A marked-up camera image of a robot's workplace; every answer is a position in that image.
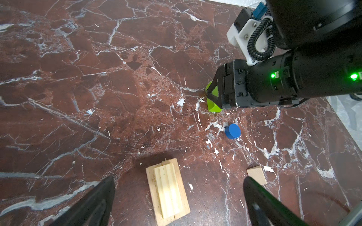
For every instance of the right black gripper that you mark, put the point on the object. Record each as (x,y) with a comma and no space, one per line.
(234,84)

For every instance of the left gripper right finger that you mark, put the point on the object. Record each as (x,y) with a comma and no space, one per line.
(264,209)

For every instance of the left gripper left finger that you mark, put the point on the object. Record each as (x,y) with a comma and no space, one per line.
(93,209)

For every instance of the green block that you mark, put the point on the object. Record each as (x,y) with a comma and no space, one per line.
(213,107)

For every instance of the blue cylinder block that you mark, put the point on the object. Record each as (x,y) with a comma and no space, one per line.
(232,131)

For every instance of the small wood cube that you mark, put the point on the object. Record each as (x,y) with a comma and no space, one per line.
(257,174)

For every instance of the grooved wood block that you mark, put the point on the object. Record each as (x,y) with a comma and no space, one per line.
(168,190)

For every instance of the wood block with writing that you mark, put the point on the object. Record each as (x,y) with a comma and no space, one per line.
(150,171)

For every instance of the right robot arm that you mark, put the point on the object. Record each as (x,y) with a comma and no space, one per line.
(294,51)

